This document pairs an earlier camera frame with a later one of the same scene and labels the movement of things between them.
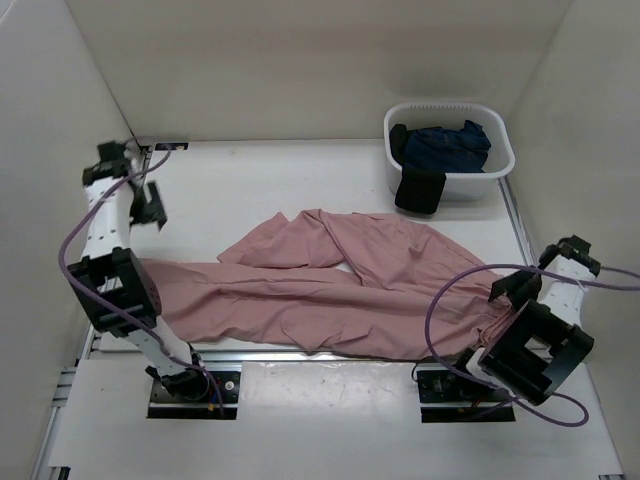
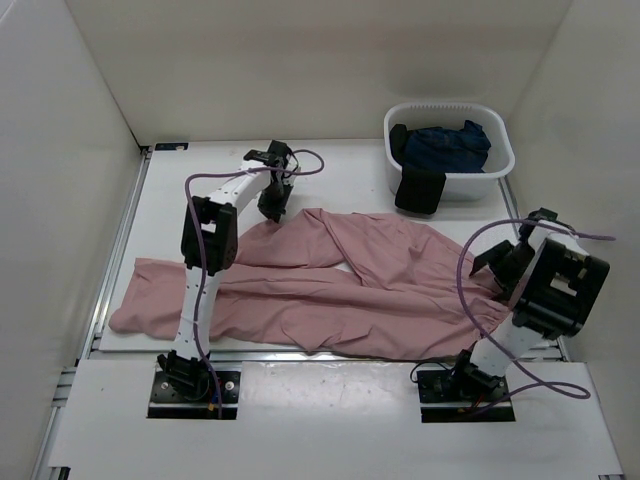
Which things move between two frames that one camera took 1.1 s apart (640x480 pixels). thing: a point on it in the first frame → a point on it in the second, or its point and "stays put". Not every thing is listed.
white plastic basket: [426, 115] stays put
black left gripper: [153, 211] → [275, 210]
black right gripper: [511, 285] → [506, 281]
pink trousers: [333, 281] stays put
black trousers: [419, 190] stays put
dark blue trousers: [455, 150] stays put
